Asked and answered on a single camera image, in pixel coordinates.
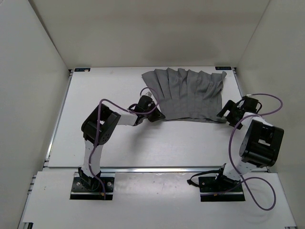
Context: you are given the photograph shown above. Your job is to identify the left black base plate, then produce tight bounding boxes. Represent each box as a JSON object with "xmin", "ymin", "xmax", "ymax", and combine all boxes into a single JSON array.
[{"xmin": 70, "ymin": 172, "xmax": 115, "ymax": 201}]

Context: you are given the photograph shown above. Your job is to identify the left blue label sticker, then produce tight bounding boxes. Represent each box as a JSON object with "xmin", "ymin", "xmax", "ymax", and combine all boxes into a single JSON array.
[{"xmin": 74, "ymin": 68, "xmax": 91, "ymax": 72}]

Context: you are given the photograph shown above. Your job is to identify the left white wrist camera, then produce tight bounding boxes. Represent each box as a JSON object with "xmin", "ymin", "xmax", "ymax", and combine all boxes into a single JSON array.
[{"xmin": 141, "ymin": 91, "xmax": 153, "ymax": 98}]

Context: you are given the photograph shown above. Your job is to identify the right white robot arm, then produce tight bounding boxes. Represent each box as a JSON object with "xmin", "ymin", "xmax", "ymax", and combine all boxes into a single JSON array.
[{"xmin": 213, "ymin": 95, "xmax": 284, "ymax": 191}]

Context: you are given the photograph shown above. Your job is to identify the grey pleated skirt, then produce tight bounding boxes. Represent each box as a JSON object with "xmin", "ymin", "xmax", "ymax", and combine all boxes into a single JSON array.
[{"xmin": 142, "ymin": 68, "xmax": 227, "ymax": 124}]

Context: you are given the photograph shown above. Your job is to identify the right blue label sticker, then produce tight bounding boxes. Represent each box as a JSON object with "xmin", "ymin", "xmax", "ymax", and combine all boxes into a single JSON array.
[{"xmin": 215, "ymin": 66, "xmax": 232, "ymax": 71}]

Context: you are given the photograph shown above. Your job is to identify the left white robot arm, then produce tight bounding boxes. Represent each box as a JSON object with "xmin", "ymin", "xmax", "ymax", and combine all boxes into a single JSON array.
[{"xmin": 78, "ymin": 95, "xmax": 165, "ymax": 196}]

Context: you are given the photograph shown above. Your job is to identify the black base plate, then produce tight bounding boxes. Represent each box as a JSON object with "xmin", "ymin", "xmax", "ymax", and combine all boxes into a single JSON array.
[
  {"xmin": 70, "ymin": 172, "xmax": 115, "ymax": 201},
  {"xmin": 187, "ymin": 169, "xmax": 245, "ymax": 202}
]

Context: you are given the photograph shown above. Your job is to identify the blue label sticker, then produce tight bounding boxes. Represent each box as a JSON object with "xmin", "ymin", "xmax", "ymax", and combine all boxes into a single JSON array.
[
  {"xmin": 215, "ymin": 66, "xmax": 232, "ymax": 71},
  {"xmin": 74, "ymin": 68, "xmax": 91, "ymax": 72}
]

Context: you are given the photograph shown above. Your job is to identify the aluminium table rail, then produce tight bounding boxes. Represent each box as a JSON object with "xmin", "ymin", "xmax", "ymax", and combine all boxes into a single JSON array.
[{"xmin": 101, "ymin": 167, "xmax": 221, "ymax": 173}]

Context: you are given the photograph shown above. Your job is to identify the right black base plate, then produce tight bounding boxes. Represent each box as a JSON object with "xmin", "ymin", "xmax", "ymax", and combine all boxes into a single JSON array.
[{"xmin": 187, "ymin": 169, "xmax": 245, "ymax": 202}]

